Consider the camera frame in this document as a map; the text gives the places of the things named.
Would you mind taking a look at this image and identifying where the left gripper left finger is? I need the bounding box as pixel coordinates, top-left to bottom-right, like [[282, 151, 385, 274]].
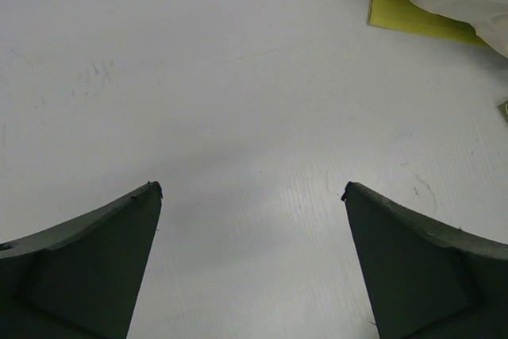
[[1, 182, 163, 338]]

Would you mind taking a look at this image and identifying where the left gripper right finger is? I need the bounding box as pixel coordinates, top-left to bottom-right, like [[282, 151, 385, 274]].
[[341, 182, 507, 338]]

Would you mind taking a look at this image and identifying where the yellow-green cloth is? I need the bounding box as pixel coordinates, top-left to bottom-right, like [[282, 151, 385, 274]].
[[368, 0, 487, 46]]

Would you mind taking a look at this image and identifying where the yellow cube block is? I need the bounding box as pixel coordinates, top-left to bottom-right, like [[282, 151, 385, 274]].
[[497, 99, 508, 123]]

